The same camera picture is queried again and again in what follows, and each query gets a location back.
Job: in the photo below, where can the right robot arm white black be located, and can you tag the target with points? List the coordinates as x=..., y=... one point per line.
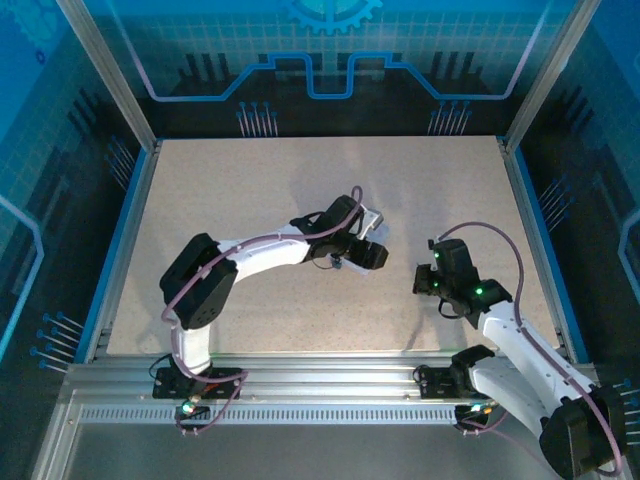
x=515, y=360

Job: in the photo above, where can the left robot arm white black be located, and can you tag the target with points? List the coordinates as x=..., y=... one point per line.
x=270, y=250

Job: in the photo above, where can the aluminium side rail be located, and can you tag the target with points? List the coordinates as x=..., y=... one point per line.
x=540, y=240
x=125, y=240

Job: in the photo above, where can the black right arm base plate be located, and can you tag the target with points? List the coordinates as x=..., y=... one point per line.
x=435, y=382

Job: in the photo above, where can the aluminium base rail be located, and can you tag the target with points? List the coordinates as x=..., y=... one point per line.
x=325, y=375

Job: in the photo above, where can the aluminium frame post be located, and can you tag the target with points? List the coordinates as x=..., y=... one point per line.
x=545, y=75
x=107, y=70

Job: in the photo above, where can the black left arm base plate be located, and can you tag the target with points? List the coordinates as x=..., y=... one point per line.
x=170, y=385

